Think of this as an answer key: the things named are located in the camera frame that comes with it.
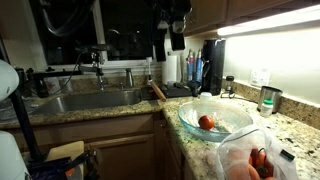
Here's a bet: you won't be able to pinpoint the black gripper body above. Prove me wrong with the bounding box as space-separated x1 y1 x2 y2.
151 0 193 31

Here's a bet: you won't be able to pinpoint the red tomato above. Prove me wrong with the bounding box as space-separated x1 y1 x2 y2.
249 148 275 179
198 114 216 131

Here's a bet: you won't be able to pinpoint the clear glass bowl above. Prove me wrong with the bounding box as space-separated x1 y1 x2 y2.
177 99 254 143

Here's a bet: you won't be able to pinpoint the pale orange tomato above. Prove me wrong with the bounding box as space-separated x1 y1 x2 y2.
226 149 251 180

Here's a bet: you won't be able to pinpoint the white paper towel roll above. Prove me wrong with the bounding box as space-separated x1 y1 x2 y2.
161 54 179 85

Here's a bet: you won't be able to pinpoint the blue spray bottle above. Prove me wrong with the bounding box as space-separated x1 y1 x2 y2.
186 49 195 83
194 49 204 84

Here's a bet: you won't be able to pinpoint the dark window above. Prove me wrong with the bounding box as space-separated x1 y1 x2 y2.
28 0 158 68

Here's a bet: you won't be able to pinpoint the black countertop appliance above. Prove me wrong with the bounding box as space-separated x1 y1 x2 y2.
200 38 227 96

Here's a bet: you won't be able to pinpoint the steel soap dispenser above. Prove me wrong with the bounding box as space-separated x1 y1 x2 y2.
124 67 135 88

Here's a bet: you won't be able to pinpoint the black counter tray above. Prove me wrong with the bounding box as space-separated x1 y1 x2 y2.
159 82 201 99

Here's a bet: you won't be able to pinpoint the white lidded jar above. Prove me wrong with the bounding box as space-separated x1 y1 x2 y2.
199 91 213 102

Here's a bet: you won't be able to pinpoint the kitchen faucet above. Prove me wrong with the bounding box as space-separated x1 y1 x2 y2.
75 44 114 92

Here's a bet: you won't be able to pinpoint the glass jar black lid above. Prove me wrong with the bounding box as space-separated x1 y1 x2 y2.
225 75 235 93

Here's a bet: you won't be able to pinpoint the stainless steel sink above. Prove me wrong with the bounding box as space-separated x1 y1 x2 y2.
31 88 146 116

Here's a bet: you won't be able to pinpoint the under cabinet light strip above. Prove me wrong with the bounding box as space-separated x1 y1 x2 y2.
217 4 320 37

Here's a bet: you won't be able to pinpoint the grey cup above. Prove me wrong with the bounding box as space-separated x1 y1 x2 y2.
59 78 74 94

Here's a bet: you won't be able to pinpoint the stainless steel cup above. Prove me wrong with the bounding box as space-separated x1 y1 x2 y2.
256 85 284 114

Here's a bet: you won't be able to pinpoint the wooden base cabinets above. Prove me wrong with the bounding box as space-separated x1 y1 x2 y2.
9 111 198 180

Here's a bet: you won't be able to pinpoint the black horizontal bar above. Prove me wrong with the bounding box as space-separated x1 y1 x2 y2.
26 67 84 80

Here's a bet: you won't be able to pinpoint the white bottle green cap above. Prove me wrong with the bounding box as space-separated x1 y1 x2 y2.
260 99 274 118

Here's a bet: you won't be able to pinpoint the white mug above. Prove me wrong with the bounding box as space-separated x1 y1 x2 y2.
43 77 62 95

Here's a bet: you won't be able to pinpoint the white mesh produce bag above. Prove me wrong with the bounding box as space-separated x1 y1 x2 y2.
209 124 301 180

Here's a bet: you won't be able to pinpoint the dark bottle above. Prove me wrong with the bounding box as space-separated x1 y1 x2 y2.
34 78 48 99

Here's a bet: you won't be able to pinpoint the beige wooden block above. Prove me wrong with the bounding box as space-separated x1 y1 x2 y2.
44 140 86 180

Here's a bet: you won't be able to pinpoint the black stand pole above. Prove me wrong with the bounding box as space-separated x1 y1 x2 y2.
8 89 48 164

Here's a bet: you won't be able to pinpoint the black equipment with orange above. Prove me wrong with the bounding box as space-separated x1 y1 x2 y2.
26 149 99 180

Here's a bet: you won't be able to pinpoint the white rounded base cover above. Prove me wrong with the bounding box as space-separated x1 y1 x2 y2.
0 129 30 180

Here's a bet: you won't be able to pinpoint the white handled brush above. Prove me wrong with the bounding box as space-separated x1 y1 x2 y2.
145 56 154 84

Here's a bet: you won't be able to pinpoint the wooden wall cabinets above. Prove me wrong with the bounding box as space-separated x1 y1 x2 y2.
156 0 320 38

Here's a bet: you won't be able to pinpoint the wooden handle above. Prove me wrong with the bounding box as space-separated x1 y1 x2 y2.
149 80 168 103

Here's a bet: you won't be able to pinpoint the white wall outlet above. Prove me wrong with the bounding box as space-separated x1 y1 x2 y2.
249 68 272 88

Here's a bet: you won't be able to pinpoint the black cord lock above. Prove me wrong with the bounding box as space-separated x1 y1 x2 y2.
279 149 296 163

